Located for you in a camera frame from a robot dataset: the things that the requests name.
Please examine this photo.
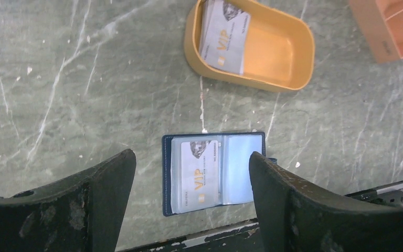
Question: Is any orange oval tray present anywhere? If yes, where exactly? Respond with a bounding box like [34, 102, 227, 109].
[183, 1, 315, 92]

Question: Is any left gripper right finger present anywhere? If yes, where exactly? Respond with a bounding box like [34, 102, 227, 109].
[249, 152, 403, 251]

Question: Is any silver VIP card stack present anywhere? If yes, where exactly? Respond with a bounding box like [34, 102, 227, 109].
[199, 1, 251, 75]

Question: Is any navy blue card holder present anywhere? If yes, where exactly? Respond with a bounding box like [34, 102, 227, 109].
[162, 131, 266, 217]

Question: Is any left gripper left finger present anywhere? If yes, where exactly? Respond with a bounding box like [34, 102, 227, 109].
[0, 149, 136, 251]

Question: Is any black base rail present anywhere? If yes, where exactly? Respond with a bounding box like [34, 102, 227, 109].
[136, 170, 403, 251]

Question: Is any orange desk file organizer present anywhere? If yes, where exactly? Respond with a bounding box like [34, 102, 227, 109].
[348, 0, 403, 64]

